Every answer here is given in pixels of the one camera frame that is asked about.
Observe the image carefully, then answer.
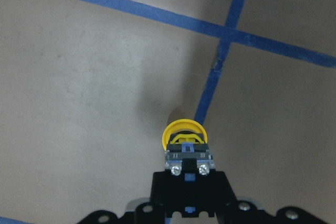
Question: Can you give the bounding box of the yellow push button switch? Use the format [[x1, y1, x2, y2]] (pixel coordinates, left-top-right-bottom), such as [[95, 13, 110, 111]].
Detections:
[[162, 119, 215, 218]]

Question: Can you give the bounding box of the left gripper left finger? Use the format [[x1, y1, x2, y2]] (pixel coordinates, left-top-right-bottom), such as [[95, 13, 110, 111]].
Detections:
[[79, 172, 172, 223]]

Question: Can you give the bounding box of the brown paper table cover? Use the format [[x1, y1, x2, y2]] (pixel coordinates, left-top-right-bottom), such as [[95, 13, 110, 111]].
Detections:
[[1, 0, 335, 223]]

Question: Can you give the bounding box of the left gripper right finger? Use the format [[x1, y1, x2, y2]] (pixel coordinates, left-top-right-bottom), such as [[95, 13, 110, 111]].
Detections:
[[196, 170, 325, 223]]

